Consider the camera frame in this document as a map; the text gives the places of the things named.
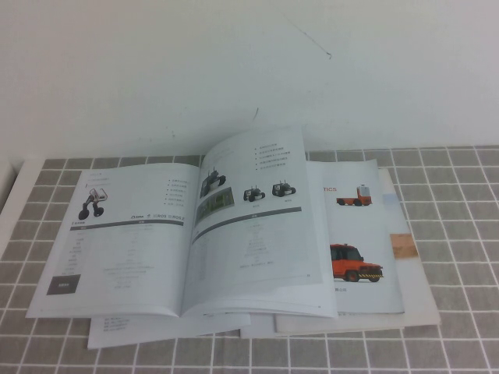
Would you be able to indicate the product catalogue book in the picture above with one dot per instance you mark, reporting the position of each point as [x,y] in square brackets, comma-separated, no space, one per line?
[156,241]

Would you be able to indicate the white plain paper sheet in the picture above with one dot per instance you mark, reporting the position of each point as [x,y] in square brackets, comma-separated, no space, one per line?
[257,325]

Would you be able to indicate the white printed paper sheet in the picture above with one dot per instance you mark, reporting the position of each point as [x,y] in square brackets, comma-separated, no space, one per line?
[156,331]

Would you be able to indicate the brochure with orange truck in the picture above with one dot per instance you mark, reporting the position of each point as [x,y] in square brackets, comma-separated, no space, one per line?
[417,296]

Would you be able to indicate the grey white-grid tablecloth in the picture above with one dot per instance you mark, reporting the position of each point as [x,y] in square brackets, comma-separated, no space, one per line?
[460,233]

